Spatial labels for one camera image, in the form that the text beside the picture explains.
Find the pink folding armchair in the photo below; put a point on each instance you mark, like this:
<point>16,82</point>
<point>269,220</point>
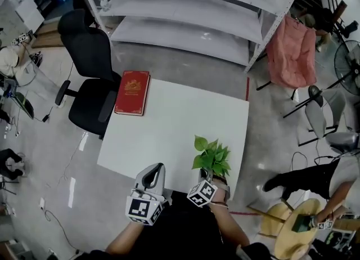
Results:
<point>291,56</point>

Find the black standing fan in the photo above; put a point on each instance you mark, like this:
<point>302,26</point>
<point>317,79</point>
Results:
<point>347,67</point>

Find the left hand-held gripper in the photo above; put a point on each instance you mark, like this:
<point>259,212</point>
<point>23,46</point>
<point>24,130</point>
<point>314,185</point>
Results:
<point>140,209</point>

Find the round wooden side table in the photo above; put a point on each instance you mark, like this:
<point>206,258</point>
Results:
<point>292,242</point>

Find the white power strip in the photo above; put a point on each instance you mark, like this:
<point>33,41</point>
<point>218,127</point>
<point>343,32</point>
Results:
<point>42,203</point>

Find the black office chair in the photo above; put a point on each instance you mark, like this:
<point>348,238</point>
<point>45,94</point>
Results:
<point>87,56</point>

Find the white metal shelving unit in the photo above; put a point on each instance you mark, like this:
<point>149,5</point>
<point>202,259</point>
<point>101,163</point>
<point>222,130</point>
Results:
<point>182,14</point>

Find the light wooden stool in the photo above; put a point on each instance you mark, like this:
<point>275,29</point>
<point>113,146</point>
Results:
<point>274,216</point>

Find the green potted plant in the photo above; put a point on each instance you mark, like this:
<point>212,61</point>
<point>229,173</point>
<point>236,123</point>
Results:
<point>211,157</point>

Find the dark green box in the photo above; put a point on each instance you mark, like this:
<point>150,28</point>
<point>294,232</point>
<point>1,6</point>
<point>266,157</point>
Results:
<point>301,223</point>

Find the person's black clothing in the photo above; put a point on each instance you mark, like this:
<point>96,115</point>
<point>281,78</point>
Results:
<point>182,230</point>

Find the person's right forearm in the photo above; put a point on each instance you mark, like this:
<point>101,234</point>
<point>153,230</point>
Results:
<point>230,225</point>

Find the red hardcover book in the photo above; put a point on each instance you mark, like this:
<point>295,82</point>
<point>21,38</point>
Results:
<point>132,93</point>

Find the person's left forearm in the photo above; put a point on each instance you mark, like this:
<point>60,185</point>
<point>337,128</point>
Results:
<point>125,239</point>

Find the small white figurine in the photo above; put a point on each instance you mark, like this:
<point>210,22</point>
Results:
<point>104,4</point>

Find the black round device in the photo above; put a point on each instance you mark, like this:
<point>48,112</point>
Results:
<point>35,58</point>

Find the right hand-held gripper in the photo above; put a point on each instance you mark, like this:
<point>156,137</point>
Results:
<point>202,192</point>

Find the grey folding chair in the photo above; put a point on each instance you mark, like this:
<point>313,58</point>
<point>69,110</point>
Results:
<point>316,118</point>
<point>343,140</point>

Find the brown wooden post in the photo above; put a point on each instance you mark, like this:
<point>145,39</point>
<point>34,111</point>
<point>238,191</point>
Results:
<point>339,11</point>

